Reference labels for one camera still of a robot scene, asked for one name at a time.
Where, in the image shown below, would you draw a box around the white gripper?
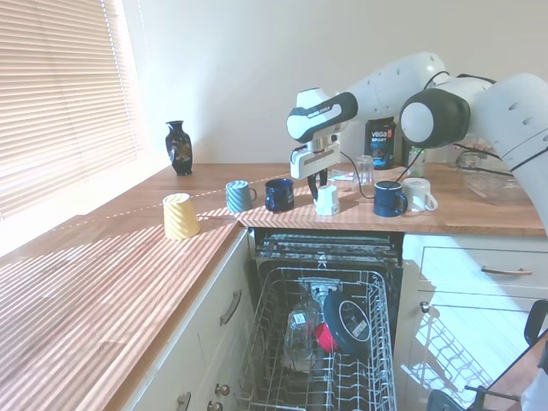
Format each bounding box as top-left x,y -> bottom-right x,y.
289,143 -> 343,200

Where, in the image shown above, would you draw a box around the white mug with gold rim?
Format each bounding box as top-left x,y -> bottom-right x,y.
315,184 -> 341,217

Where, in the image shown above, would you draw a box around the dark blue enamel mug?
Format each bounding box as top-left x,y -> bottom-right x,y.
264,177 -> 295,213

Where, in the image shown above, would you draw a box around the built-in dishwasher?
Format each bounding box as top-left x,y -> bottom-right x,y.
246,226 -> 406,411

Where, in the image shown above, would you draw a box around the navy blue mug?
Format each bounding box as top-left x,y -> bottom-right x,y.
372,179 -> 408,217

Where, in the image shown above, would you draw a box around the blue-grey striped mug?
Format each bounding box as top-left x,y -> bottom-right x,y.
225,180 -> 258,214

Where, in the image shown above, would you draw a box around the cream white mug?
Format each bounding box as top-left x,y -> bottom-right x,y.
402,177 -> 439,214

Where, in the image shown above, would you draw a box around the clear drinking glass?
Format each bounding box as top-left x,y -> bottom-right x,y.
354,154 -> 375,185

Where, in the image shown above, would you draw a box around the black Vega Sport tub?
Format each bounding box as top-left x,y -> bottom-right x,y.
364,117 -> 404,170

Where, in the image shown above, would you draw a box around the glass jar with green contents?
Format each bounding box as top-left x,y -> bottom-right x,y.
406,146 -> 427,178

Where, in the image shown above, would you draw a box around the yellow ribbed cup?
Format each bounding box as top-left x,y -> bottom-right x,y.
162,192 -> 201,241

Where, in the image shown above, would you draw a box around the dark blue painted vase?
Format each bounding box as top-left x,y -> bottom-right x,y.
164,120 -> 194,176

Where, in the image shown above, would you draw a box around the clear faceted glass tumbler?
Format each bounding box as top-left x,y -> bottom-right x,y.
283,297 -> 323,372

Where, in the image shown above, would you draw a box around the clear plastic container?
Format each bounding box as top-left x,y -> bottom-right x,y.
456,147 -> 536,202

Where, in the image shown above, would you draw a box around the dark grey stand base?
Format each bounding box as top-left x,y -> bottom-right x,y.
427,389 -> 462,411

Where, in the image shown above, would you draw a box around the window blinds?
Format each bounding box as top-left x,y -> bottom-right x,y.
0,0 -> 145,222

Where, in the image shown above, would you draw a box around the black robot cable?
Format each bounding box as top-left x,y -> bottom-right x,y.
340,149 -> 425,200

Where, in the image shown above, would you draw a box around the wire dishwasher rack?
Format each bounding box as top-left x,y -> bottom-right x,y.
234,267 -> 399,411

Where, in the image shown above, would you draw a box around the black camera stand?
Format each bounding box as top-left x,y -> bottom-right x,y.
464,299 -> 548,411

